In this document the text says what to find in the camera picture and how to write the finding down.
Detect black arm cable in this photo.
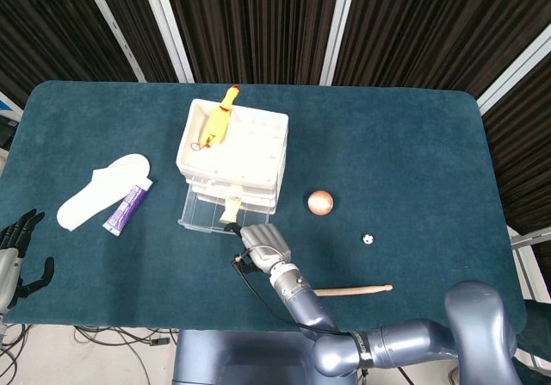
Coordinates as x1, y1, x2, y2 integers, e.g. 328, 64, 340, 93
232, 264, 341, 332

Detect blue white box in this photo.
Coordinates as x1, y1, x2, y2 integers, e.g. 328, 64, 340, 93
0, 91, 23, 149

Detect beige floor cable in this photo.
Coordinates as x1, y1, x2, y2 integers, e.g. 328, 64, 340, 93
72, 325, 177, 385

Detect black floor cables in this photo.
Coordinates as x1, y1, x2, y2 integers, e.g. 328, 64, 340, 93
0, 324, 28, 385

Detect clear drawer with dividers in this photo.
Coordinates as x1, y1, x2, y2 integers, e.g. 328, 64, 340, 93
176, 184, 276, 234

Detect wooden drumstick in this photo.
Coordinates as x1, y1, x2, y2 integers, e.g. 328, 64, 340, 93
315, 283, 393, 297

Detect dark teal fabric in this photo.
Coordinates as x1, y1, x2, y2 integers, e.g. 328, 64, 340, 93
514, 297, 551, 369

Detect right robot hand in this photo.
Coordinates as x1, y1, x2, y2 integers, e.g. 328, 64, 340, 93
223, 223, 294, 276

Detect white metal post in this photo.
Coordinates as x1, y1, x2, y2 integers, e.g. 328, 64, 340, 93
320, 0, 360, 86
475, 35, 551, 117
138, 0, 195, 84

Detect white plastic drawer cabinet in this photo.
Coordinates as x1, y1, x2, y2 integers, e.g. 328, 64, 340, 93
175, 98, 289, 214

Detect blue grey robot torso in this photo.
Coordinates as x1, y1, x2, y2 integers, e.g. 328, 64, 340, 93
171, 327, 328, 385

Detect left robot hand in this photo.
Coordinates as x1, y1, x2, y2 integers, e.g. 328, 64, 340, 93
0, 208, 56, 314

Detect thin grey metal post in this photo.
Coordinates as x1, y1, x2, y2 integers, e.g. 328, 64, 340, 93
79, 0, 147, 83

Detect yellow rubber chicken toy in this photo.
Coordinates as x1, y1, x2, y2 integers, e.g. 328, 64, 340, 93
190, 84, 241, 152

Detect wooden ball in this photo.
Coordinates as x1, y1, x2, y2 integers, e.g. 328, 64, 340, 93
306, 189, 335, 217

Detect purple toothpaste tube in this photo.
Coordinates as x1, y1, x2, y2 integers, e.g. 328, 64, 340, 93
102, 177, 154, 235

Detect teal table cloth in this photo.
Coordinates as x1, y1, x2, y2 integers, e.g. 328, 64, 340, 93
2, 79, 529, 332

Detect white metal frame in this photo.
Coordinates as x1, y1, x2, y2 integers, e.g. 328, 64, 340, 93
510, 225, 551, 300

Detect white slipper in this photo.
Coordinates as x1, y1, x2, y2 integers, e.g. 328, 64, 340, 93
56, 152, 152, 233

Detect small pale yellow toy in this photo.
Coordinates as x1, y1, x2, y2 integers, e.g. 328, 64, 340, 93
220, 197, 243, 225

